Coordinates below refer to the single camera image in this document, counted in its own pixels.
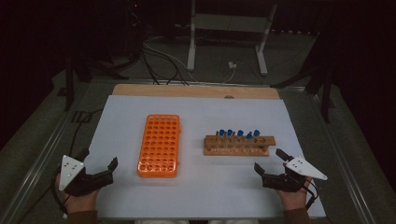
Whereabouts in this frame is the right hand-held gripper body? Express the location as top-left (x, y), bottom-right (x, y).
top-left (261, 156), bottom-right (329, 193)

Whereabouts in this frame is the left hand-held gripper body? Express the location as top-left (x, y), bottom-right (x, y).
top-left (58, 154), bottom-right (115, 198)

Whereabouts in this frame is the wooden tube rack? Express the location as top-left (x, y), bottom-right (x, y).
top-left (203, 133), bottom-right (277, 157)

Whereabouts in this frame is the orange plastic tube rack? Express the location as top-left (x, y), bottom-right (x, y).
top-left (136, 113), bottom-right (181, 179)

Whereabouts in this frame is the person's right hand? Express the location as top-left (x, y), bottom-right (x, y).
top-left (275, 176), bottom-right (314, 212)

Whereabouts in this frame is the person's left hand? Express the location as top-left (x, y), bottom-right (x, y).
top-left (54, 174), bottom-right (101, 216)

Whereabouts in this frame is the white board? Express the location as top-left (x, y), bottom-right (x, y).
top-left (63, 94), bottom-right (327, 220)

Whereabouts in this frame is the black tripod stand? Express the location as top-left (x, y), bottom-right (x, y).
top-left (270, 55), bottom-right (336, 124)
top-left (64, 52), bottom-right (130, 112)

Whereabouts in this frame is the white metal stand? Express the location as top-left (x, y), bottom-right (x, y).
top-left (186, 0), bottom-right (278, 77)

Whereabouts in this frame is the right hand-held gripper cable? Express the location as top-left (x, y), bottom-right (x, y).
top-left (305, 179), bottom-right (320, 210)

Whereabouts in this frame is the hand-held gripper cable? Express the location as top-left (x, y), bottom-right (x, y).
top-left (15, 107), bottom-right (106, 224)
top-left (305, 179), bottom-right (320, 210)

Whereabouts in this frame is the left hand-held gripper cable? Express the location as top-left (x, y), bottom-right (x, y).
top-left (15, 107), bottom-right (106, 224)

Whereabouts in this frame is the white cable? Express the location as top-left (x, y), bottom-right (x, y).
top-left (142, 41), bottom-right (236, 85)

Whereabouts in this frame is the black cable bundle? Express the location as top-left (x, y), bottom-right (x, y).
top-left (141, 49), bottom-right (190, 87)

